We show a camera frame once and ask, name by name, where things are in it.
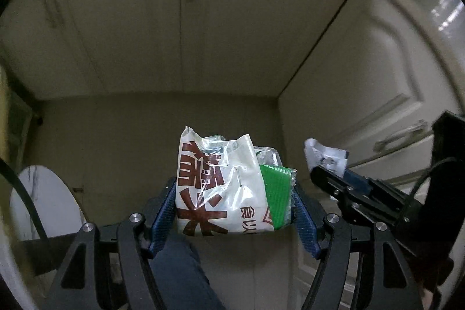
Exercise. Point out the white rice bag red print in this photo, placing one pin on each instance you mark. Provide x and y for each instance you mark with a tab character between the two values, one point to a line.
214	193

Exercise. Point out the green foil packet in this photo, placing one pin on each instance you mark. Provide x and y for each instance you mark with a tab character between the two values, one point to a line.
278	193

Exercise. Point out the round white marble table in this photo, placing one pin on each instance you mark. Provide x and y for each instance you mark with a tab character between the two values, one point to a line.
51	201

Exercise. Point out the white paper scrap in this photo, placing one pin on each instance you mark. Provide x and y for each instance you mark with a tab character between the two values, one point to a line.
323	154

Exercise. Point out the plain cream cupboard door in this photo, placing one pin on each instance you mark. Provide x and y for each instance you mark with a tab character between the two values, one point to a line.
247	34
109	26

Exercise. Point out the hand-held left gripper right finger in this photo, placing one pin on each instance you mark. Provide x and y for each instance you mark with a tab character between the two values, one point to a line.
303	223

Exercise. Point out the small clear plastic wrapper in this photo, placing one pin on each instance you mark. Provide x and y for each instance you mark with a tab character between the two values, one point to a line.
269	155

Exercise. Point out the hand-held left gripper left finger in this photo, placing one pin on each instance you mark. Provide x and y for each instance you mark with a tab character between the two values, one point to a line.
163	219

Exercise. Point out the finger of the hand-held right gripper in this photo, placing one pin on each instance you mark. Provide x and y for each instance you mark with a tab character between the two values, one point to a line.
334	186
385	193

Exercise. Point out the cream panelled cupboard door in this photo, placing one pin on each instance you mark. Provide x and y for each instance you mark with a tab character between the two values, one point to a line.
363	77

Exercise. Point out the person's leg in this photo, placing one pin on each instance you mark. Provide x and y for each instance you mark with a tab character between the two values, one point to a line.
181	270

